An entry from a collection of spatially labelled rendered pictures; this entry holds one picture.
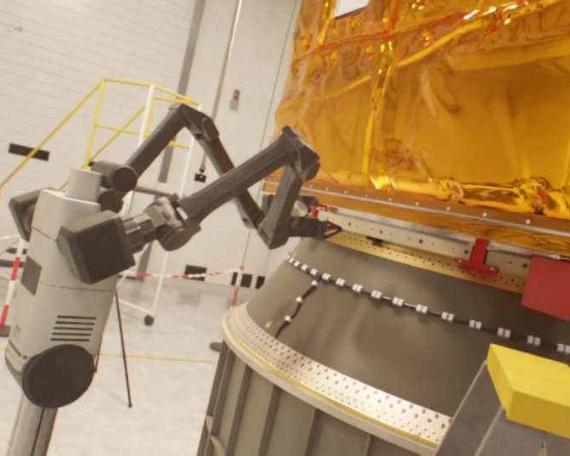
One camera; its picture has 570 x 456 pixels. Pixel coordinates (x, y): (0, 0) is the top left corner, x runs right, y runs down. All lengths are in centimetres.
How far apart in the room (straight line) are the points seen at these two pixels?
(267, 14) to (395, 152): 839
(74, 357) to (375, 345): 89
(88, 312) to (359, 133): 130
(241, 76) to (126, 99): 192
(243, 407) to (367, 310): 59
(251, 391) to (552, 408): 138
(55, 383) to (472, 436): 94
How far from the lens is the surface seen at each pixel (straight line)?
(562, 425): 104
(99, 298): 153
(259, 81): 1025
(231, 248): 1020
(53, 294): 150
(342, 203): 244
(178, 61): 973
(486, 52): 194
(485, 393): 139
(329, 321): 206
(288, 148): 145
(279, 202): 167
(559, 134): 165
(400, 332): 194
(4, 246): 795
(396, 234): 205
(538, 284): 170
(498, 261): 195
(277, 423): 210
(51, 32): 942
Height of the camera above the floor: 172
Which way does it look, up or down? 2 degrees down
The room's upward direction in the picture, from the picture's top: 13 degrees clockwise
